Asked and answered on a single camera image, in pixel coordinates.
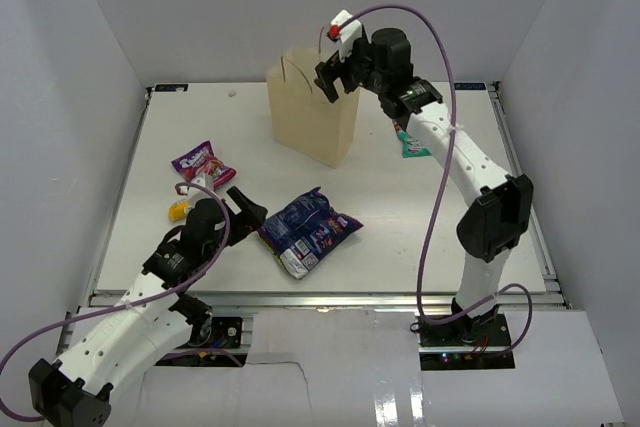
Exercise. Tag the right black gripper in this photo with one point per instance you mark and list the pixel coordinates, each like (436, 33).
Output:
(336, 68)

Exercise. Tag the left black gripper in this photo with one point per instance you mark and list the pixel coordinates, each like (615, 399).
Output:
(252, 215)

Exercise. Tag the purple pink gummy bag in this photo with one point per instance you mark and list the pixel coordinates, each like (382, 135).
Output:
(201, 165)

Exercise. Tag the blue table label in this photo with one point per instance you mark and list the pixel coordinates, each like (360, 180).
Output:
(171, 88)
(470, 86)

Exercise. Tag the aluminium frame rail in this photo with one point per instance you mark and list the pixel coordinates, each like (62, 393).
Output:
(334, 300)

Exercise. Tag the beige paper bag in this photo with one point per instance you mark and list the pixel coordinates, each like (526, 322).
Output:
(301, 116)

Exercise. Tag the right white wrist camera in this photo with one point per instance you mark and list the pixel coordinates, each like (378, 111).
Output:
(344, 30)

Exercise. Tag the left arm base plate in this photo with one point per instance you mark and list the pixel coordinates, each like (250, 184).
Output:
(222, 332)

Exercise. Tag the right blue table label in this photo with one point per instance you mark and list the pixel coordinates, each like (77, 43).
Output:
(470, 86)

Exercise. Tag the left blue table label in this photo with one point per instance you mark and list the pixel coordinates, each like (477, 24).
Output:
(171, 88)

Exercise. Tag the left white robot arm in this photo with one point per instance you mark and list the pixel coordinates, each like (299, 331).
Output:
(155, 316)

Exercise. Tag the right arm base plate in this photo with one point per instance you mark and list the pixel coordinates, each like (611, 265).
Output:
(493, 333)

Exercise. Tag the teal candy bag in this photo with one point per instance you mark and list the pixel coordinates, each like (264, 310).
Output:
(411, 148)

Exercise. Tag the yellow snack pack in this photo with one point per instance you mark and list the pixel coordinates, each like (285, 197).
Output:
(179, 211)

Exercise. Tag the dark blue snack bag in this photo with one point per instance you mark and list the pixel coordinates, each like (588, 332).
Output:
(305, 232)

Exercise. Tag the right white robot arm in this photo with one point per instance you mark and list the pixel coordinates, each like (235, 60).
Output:
(498, 203)

